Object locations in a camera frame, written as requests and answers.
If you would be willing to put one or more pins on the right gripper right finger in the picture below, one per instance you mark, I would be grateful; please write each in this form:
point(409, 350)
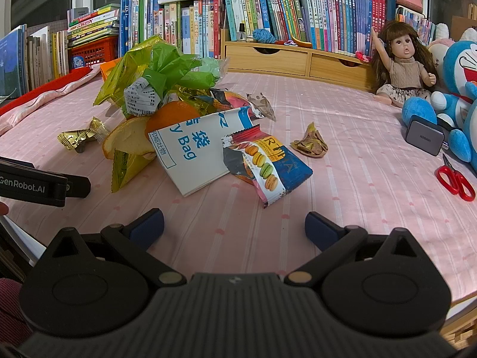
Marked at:
point(337, 245)

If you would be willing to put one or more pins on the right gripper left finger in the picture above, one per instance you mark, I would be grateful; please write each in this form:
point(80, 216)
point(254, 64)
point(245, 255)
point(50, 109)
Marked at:
point(129, 244)

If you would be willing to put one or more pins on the gold candy wrapper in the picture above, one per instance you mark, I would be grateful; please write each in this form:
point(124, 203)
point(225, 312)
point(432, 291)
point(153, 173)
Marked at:
point(77, 139)

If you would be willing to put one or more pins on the brown wrapper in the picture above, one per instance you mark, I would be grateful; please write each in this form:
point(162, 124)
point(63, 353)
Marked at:
point(312, 144)

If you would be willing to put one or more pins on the white blue paper bag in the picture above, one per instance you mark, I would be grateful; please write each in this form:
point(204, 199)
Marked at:
point(191, 151)

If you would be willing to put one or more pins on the orange peel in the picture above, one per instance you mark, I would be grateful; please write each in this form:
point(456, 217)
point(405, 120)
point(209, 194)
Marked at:
point(132, 136)

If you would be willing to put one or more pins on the macaron snack wrapper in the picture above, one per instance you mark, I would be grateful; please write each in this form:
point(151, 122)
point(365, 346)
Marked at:
point(261, 160)

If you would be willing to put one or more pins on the green and grey snack bag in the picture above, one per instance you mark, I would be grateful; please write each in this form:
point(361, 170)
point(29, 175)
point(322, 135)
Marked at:
point(165, 70)

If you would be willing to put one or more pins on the orange cardboard box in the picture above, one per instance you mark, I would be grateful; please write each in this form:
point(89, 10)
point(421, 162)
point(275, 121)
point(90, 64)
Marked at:
point(107, 67)

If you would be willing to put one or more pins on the patterned small wrapper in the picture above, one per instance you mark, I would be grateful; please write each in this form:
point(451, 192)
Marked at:
point(261, 107)

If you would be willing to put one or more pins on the yellow-green foil bag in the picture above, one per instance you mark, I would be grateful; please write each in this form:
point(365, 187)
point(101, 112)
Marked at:
point(130, 67)

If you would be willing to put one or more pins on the leaning beige books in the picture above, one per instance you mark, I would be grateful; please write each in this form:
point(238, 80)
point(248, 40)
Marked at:
point(47, 57)

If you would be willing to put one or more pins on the stack of flat books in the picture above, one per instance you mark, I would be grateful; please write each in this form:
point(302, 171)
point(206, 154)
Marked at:
point(100, 23)

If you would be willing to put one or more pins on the books on wooden organizer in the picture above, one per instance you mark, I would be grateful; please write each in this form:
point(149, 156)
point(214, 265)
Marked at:
point(334, 26)

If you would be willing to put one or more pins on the middle row of books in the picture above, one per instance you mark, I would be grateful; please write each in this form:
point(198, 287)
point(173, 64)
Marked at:
point(193, 26)

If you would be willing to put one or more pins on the person's left hand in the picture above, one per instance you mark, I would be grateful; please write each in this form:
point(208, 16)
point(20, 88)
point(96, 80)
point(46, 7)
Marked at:
point(3, 209)

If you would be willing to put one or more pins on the red folder with pink cloth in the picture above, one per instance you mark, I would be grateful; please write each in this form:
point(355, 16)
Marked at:
point(18, 109)

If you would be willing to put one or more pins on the pink striped table cloth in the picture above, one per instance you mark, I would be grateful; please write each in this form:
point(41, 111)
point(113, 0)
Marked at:
point(369, 177)

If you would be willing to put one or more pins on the large blue book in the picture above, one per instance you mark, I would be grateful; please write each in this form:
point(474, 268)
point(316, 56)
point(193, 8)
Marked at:
point(12, 73)

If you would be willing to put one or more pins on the red scissors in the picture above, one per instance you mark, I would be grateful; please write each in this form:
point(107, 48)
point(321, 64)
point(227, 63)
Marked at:
point(454, 181)

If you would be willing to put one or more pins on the red plastic crate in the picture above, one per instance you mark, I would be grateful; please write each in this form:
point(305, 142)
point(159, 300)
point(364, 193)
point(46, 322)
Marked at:
point(96, 52)

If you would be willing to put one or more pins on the grey power adapter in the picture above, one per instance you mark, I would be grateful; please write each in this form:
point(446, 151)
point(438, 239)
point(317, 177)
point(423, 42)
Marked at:
point(425, 135)

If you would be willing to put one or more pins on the blue Doraemon plush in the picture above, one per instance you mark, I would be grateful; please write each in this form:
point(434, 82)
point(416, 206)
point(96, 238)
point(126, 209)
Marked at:
point(455, 110)

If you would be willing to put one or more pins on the brown-haired doll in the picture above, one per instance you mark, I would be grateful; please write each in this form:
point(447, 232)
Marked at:
point(403, 66)

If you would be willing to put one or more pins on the wooden drawer organizer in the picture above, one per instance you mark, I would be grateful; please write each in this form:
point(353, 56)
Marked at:
point(296, 62)

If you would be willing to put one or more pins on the blue yarn ball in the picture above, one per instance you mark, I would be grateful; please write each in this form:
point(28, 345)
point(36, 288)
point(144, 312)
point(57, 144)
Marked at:
point(263, 36)

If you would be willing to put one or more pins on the pink rabbit plush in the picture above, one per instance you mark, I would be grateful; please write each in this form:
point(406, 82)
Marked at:
point(439, 46)

